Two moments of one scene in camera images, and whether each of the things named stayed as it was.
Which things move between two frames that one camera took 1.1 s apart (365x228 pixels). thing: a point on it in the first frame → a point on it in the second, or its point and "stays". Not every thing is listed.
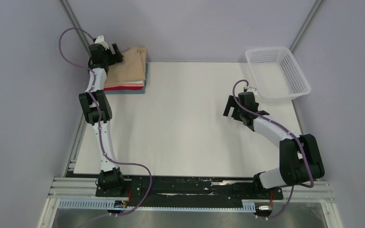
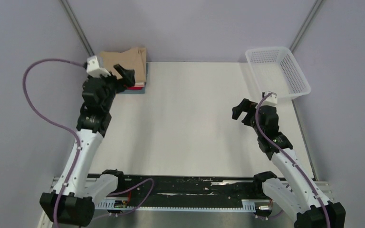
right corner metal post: [305, 25] stays
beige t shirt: [132, 69] stays
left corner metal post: [81, 36] stays
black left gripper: [117, 58] → [128, 75]
